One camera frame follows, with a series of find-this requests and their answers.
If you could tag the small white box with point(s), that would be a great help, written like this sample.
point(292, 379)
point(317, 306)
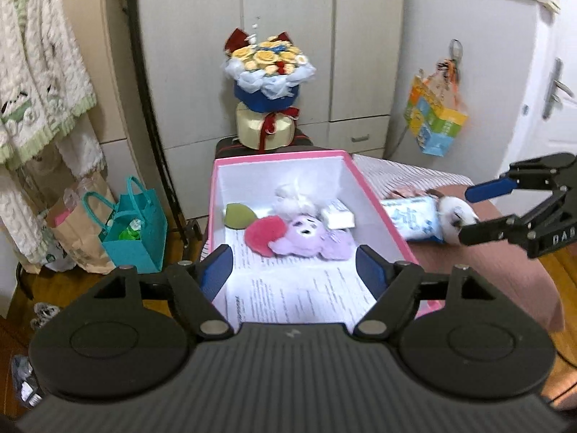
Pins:
point(339, 216)

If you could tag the yellow flower bouquet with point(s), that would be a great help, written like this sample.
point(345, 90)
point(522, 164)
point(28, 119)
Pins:
point(266, 72)

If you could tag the dark suitcase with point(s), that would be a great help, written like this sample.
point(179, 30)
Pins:
point(225, 146)

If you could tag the cream round gift box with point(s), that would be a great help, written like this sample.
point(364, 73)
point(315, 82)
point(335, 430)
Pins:
point(252, 128)

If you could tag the red makeup sponge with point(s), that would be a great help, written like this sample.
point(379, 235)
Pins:
point(263, 234)

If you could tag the black clothes rack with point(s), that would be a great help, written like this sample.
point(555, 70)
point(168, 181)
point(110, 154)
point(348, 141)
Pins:
point(148, 99)

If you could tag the beige wooden wardrobe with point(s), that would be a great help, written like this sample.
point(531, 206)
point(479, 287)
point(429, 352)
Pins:
point(117, 76)

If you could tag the white door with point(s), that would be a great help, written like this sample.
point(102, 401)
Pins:
point(554, 31)

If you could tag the pink cardboard box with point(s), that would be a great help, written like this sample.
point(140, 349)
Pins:
point(216, 207)

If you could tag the printed paper sheet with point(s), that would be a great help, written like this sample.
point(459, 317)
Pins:
point(293, 288)

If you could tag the white brown plush toy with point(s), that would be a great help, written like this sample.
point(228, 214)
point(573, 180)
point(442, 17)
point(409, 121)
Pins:
point(450, 216)

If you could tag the teal gift bag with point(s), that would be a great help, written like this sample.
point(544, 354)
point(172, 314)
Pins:
point(139, 239)

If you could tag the orange knotted charm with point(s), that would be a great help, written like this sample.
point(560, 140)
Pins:
point(450, 70)

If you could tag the blue white tissue pack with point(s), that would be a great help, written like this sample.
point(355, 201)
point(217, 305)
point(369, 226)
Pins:
point(414, 218)

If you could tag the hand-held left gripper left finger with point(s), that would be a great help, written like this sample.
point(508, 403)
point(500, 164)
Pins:
point(216, 267)

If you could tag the grey slipper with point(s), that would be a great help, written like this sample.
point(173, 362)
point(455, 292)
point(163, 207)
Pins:
point(45, 315)

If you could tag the purple plush toy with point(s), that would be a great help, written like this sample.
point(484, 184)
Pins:
point(311, 239)

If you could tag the crumpled plastic bag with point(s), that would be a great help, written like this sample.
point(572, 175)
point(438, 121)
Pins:
point(27, 379)

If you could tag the green makeup sponge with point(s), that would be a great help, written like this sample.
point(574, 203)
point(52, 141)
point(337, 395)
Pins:
point(236, 216)

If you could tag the brown paper bag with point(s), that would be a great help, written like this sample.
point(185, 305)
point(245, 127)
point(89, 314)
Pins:
point(72, 234)

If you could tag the white green fleece cardigan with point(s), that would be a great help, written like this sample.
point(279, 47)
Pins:
point(36, 67)

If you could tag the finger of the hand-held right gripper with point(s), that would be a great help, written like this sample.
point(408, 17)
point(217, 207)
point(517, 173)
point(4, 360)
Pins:
point(496, 230)
point(489, 188)

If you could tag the pink striped bed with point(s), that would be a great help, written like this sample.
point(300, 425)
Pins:
point(473, 279)

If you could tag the grey three-door wardrobe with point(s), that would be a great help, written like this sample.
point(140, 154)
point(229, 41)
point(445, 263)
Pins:
point(279, 9)

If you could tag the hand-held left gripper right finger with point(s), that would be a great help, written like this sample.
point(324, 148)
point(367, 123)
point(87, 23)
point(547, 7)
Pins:
point(372, 271)

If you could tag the white fleece pants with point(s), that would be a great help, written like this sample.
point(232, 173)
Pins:
point(27, 216)

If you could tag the colourful hanging gift bag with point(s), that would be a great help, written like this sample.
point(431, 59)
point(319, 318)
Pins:
point(432, 121)

